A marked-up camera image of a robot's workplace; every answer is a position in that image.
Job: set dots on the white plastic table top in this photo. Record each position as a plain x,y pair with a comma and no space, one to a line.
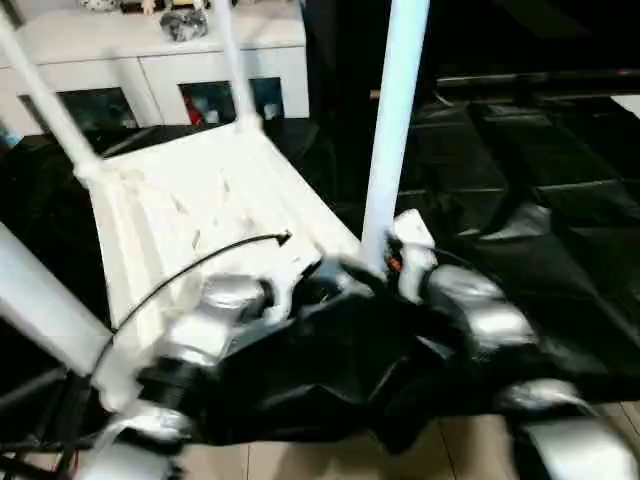
200,200

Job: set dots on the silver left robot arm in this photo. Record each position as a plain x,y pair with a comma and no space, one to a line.
210,310

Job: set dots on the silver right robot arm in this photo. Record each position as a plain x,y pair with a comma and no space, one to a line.
490,310

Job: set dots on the black work mat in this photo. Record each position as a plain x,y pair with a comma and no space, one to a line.
525,175

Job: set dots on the small yellow label tag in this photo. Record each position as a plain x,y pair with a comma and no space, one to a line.
375,93

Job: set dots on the red white figure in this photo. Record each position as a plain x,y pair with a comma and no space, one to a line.
195,112

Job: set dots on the white flat board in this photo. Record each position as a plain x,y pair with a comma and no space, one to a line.
627,105

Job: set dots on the clear bag of black parts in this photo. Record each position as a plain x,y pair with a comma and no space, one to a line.
182,25

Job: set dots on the white glass-door cabinet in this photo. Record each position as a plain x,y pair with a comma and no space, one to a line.
100,55

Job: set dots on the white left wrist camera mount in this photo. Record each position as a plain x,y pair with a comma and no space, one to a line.
295,270

